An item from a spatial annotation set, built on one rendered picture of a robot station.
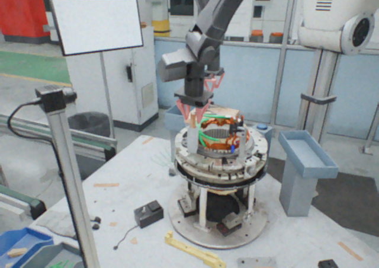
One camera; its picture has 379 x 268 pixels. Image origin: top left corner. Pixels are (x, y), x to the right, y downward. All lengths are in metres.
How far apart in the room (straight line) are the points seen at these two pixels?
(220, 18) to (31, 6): 3.92
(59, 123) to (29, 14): 3.88
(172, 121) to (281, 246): 0.66
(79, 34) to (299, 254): 1.51
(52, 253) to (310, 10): 1.21
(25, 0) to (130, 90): 1.96
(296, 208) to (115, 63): 2.57
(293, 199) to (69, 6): 1.46
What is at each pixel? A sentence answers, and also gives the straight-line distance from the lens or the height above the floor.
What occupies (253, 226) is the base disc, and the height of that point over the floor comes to 0.80.
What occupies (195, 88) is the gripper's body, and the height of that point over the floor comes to 1.32.
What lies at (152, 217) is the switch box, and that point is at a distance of 1.06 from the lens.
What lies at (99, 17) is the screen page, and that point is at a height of 1.43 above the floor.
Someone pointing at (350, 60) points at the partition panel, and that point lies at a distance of 3.12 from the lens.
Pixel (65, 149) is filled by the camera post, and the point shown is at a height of 1.27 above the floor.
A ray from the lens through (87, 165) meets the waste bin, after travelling 2.55.
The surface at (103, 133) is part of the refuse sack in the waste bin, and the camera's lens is 2.42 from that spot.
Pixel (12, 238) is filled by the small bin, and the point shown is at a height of 0.82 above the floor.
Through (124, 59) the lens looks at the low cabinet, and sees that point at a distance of 3.12.
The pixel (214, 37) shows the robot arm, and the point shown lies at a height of 1.46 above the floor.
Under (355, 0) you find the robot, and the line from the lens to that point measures 1.07.
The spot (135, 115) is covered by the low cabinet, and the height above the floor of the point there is 0.24.
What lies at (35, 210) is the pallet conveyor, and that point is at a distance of 1.35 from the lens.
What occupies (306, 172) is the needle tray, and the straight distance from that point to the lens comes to 0.93.
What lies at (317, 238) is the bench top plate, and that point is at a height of 0.78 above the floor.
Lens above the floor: 1.56
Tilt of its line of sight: 26 degrees down
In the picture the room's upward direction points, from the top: straight up
